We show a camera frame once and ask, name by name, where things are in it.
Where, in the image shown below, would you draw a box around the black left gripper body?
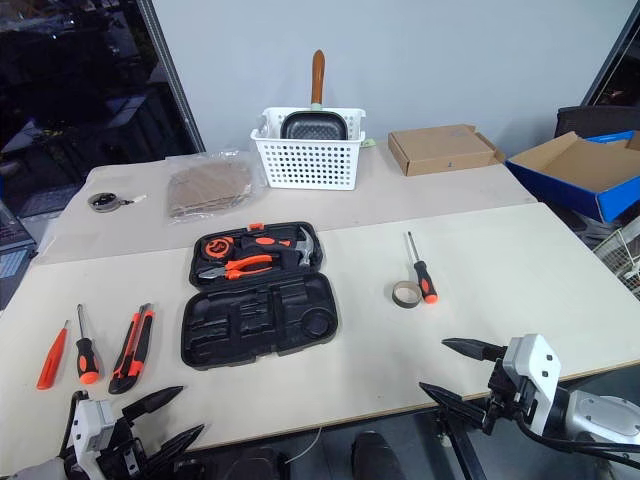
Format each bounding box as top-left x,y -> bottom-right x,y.
64,417 -> 152,480

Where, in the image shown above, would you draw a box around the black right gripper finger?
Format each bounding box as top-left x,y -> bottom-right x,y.
441,337 -> 507,363
418,382 -> 490,427

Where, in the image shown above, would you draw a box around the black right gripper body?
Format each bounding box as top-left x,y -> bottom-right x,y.
481,357 -> 537,436

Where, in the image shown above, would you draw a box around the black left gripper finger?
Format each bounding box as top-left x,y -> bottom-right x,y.
121,384 -> 185,421
141,424 -> 207,472

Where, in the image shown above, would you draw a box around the orange black utility knife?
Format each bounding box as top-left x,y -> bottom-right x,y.
107,302 -> 156,396

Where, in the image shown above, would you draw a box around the short screwdriver orange black handle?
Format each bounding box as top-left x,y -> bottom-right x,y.
74,303 -> 102,386

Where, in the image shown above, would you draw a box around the long screwdriver orange black handle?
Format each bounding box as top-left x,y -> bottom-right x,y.
405,230 -> 441,305

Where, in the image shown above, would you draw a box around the orange tester pen screwdriver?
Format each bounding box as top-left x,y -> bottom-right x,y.
35,319 -> 72,391

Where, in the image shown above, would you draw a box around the black tool case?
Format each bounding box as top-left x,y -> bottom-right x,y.
180,220 -> 341,372

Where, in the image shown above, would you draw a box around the grey tape roll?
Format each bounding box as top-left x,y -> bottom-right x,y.
391,280 -> 422,309

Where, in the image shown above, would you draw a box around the dark rounded shape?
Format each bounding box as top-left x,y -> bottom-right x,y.
350,430 -> 402,480

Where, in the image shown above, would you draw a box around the orange black tape measure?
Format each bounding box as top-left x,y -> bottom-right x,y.
201,235 -> 237,263

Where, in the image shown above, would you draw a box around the open blue cardboard box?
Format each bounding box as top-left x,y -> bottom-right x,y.
504,130 -> 640,225

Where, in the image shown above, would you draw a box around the flat brown cardboard box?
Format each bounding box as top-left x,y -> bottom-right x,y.
387,123 -> 507,178

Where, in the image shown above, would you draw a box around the dark laptop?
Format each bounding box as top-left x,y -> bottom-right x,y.
0,198 -> 39,311

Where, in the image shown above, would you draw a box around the clear bag of brown mats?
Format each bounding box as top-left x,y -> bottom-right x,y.
164,149 -> 262,227

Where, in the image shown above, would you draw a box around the white perforated plastic basket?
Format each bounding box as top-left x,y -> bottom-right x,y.
249,106 -> 367,192

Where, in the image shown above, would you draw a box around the black chair back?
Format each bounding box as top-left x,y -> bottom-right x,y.
553,104 -> 640,144

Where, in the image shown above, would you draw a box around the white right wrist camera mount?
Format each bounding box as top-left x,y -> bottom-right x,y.
501,333 -> 562,437

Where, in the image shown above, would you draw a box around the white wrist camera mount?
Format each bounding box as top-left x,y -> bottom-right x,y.
501,333 -> 562,437
68,397 -> 117,469

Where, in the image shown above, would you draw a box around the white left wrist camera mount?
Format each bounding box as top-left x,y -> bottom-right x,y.
68,397 -> 117,469

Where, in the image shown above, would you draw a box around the black table frame leg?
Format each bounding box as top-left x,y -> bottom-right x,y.
433,404 -> 487,480

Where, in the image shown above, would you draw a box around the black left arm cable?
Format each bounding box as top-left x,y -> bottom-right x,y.
58,389 -> 90,459

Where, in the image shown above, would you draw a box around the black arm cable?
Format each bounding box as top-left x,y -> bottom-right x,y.
58,389 -> 90,459
514,413 -> 640,465

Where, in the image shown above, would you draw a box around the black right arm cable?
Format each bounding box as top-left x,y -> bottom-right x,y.
514,413 -> 640,465

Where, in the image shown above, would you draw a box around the thin white cable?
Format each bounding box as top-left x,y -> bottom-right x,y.
286,426 -> 324,464

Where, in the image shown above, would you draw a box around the orange handled pliers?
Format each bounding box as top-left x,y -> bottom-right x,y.
196,253 -> 282,282

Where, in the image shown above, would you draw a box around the white wire basket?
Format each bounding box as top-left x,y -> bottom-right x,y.
591,224 -> 640,302

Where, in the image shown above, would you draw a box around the claw hammer orange black handle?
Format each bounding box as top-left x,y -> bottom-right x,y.
238,225 -> 316,270

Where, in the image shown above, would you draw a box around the black square pan wooden handle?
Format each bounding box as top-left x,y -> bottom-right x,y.
279,48 -> 350,142

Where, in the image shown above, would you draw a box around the grey window frame post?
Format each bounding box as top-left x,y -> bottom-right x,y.
136,0 -> 207,154

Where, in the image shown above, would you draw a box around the dark window frame post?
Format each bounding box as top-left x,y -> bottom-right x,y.
581,0 -> 640,107

